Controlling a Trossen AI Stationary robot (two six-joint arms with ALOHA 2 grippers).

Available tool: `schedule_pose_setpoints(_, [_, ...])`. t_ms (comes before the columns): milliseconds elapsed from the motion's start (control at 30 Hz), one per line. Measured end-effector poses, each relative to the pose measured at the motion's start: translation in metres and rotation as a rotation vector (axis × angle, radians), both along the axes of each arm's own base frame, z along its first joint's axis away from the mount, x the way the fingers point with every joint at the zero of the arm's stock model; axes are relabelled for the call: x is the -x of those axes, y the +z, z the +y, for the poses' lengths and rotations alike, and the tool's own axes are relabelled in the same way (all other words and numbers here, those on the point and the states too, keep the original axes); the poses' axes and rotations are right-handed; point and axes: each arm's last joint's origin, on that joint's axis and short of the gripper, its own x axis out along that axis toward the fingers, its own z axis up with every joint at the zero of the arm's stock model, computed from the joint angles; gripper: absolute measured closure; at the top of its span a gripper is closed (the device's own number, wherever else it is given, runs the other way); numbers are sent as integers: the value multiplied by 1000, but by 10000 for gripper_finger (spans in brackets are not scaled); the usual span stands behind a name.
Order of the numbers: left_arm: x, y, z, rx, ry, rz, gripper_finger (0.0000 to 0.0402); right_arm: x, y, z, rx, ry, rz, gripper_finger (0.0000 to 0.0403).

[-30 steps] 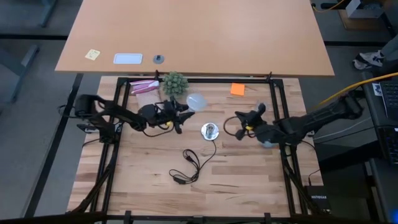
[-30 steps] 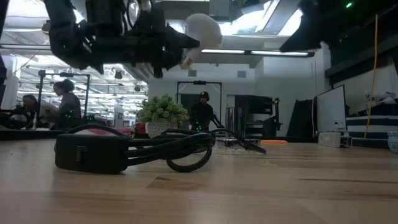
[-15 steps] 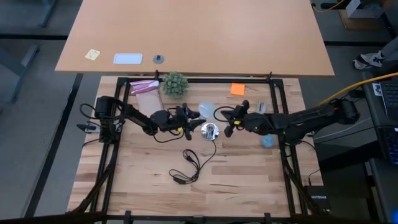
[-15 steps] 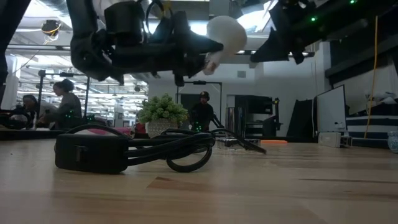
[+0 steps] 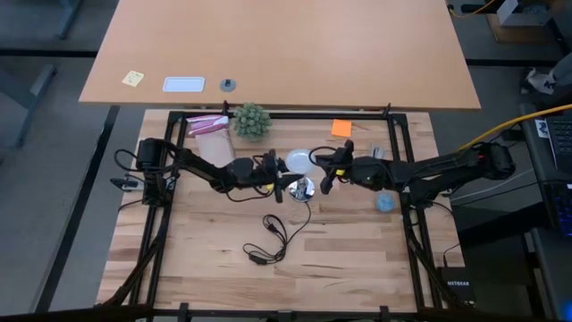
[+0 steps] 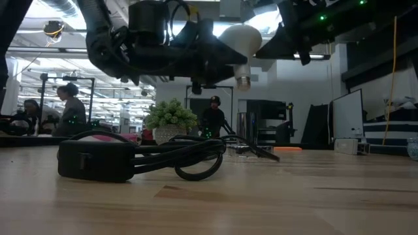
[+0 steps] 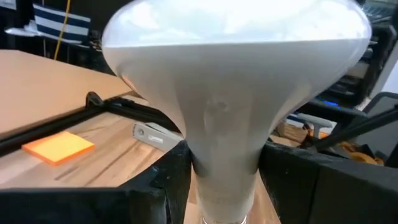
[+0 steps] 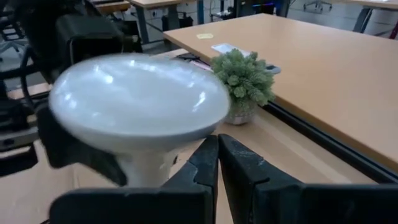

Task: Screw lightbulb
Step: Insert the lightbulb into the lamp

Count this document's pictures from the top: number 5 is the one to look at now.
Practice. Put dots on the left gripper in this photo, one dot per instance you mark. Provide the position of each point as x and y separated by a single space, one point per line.
248 173

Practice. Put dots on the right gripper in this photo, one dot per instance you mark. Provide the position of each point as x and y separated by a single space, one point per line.
368 172

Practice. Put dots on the small blue round dish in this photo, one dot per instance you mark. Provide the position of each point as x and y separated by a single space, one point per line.
385 202

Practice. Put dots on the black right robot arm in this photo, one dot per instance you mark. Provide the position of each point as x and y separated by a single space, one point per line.
447 167

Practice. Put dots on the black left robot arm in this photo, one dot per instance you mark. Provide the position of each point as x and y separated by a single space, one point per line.
201 165

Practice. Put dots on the orange sticky note pad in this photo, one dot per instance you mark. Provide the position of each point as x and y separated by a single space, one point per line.
341 128

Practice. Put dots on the silver stapler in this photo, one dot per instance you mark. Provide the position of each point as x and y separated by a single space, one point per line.
376 151

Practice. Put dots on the green artificial potted plant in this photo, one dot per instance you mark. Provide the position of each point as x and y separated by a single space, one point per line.
251 121

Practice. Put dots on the pink white package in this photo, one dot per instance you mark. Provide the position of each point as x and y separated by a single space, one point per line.
205 124

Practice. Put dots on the white rectangular card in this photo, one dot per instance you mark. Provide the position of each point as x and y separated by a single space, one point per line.
183 84

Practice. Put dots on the light brown desk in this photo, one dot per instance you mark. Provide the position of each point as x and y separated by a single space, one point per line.
286 44

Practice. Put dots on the yellow sticky note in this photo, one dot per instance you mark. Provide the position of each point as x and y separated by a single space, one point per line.
133 78

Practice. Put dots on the white printed label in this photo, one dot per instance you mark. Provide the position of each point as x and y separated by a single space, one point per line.
542 129

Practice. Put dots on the black keyboard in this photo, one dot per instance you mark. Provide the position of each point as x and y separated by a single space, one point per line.
562 143

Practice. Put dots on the blue backlit laptop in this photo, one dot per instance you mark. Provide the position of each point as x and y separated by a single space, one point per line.
564 210

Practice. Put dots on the grey box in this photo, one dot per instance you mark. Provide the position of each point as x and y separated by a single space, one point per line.
523 15

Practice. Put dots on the dark grey side desk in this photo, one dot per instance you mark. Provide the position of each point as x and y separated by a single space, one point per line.
554 277

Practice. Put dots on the black metal table frame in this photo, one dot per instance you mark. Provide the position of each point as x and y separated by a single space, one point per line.
313 116

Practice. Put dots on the black Netgear network switch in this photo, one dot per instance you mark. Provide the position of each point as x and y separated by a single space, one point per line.
458 286

